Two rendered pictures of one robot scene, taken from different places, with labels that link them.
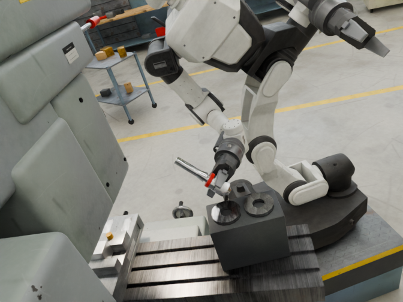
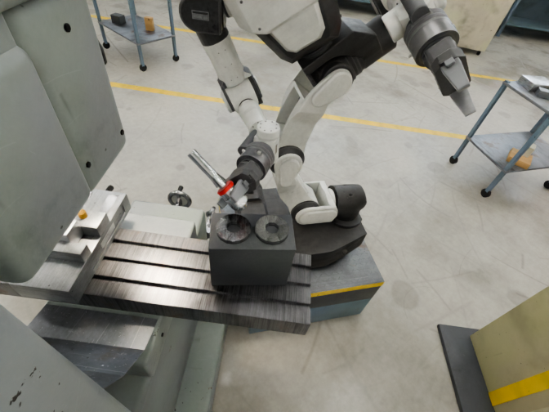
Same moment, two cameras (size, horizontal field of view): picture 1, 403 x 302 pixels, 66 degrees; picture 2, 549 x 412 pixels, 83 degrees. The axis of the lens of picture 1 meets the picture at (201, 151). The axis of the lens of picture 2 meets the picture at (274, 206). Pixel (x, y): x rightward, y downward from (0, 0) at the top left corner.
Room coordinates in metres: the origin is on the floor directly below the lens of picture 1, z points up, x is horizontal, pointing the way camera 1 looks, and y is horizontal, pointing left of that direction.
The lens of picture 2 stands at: (0.17, 0.03, 1.77)
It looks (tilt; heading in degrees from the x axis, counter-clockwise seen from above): 47 degrees down; 344
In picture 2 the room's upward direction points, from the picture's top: 10 degrees clockwise
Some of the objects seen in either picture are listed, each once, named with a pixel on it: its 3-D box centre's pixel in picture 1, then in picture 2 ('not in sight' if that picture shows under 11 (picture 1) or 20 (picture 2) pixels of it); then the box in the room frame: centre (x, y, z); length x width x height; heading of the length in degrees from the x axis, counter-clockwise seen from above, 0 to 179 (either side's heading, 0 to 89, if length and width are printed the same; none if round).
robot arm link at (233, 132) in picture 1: (230, 141); (261, 145); (0.89, -0.11, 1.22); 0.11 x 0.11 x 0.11; 59
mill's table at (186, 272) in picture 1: (136, 275); (108, 265); (0.73, 0.36, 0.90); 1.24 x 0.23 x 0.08; 76
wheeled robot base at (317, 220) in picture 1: (295, 196); (301, 214); (1.16, -0.40, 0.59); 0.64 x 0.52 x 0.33; 94
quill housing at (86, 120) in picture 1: (65, 147); (29, 90); (0.72, 0.33, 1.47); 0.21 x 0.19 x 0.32; 76
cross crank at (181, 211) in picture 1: (182, 219); (177, 205); (1.21, 0.21, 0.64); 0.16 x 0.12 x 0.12; 166
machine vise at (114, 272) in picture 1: (108, 254); (77, 235); (0.78, 0.42, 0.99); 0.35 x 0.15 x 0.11; 166
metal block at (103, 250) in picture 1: (99, 253); (64, 232); (0.75, 0.43, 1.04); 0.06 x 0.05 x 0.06; 76
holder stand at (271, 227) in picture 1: (247, 229); (251, 248); (0.66, -0.07, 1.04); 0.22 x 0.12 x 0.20; 85
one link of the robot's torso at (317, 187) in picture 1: (300, 183); (311, 202); (1.16, -0.43, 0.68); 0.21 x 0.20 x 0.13; 94
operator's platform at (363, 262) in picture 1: (300, 244); (289, 257); (1.15, -0.40, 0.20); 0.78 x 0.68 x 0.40; 94
